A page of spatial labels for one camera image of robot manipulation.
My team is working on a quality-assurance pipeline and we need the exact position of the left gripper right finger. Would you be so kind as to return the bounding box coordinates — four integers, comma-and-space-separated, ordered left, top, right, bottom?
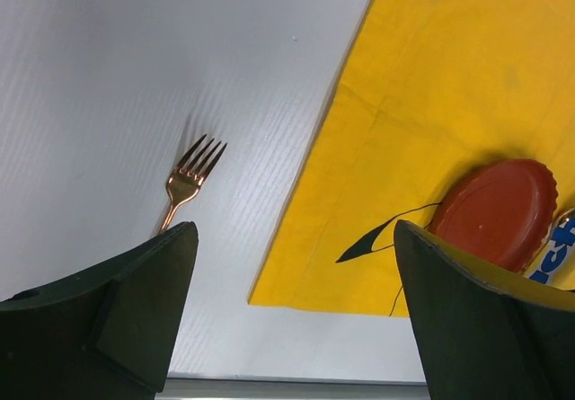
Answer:
394, 220, 574, 399

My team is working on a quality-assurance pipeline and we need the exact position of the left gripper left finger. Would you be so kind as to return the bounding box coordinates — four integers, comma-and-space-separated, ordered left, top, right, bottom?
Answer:
1, 222, 199, 399

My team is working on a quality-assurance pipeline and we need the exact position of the red round plate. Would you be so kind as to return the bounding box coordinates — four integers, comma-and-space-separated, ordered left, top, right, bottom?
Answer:
429, 159, 558, 273

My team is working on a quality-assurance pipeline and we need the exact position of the rose gold fork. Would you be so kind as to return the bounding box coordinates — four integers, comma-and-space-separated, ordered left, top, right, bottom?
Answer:
157, 134, 227, 235

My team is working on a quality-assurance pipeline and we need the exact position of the yellow Pikachu placemat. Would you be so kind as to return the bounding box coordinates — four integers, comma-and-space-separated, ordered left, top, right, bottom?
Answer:
249, 0, 574, 317

